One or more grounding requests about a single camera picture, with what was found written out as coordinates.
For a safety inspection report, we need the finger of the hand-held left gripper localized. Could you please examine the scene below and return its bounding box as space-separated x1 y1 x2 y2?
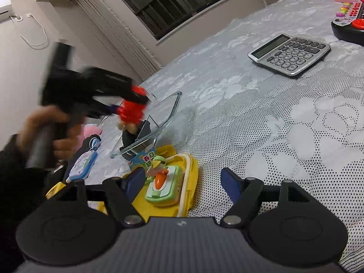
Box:
94 85 151 105
85 102 122 118

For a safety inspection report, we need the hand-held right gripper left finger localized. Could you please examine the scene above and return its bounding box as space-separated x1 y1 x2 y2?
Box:
58 167 146 228

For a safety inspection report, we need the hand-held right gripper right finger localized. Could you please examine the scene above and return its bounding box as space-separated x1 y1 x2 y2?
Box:
221 168 309 228

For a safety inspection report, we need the red toy figure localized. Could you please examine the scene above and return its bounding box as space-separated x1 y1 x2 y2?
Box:
118 85 150 133

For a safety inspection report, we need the green toy with orange carrot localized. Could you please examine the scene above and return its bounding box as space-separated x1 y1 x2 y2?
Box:
144 156 183 207

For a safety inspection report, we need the yellow plastic lid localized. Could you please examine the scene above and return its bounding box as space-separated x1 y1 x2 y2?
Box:
87 144 199 224

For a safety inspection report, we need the clear glass container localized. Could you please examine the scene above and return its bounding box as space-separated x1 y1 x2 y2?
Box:
110 91 182 160

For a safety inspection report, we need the person's left forearm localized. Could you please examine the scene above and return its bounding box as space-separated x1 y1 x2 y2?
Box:
0 134 59 263

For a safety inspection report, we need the white floral cloth desktop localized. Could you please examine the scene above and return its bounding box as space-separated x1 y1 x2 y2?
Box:
85 0 364 265

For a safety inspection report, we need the person's left hand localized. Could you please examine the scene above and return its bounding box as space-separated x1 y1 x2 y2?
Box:
16 106 83 160

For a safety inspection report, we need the blue printed card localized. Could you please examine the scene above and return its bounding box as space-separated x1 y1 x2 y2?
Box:
128 147 156 174

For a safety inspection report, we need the pink plush toy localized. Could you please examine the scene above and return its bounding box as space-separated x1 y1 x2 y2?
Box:
82 124 103 143

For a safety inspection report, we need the black object in glass container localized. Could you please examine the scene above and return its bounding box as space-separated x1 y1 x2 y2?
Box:
122 116 153 160

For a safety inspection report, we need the light blue toy phone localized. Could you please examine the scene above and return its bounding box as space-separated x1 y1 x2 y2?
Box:
68 151 99 182

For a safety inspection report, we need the white pleated curtain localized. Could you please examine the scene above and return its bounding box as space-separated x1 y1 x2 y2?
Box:
72 0 160 81

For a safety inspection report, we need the yellow plastic container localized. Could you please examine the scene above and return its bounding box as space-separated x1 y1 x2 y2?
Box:
45 181 66 200

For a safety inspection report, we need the white air conditioner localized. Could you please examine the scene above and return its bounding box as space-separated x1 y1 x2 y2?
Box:
0 0 12 22

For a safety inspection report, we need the dark window with bars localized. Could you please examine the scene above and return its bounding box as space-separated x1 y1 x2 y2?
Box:
101 0 245 41

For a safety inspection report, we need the silver calculator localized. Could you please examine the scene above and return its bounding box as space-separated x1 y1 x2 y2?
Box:
248 33 331 77

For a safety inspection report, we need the black toy with colourful buttons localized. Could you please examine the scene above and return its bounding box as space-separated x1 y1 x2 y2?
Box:
331 0 364 41

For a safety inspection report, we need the white wall cable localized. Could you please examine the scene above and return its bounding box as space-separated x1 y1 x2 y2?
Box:
10 14 49 48

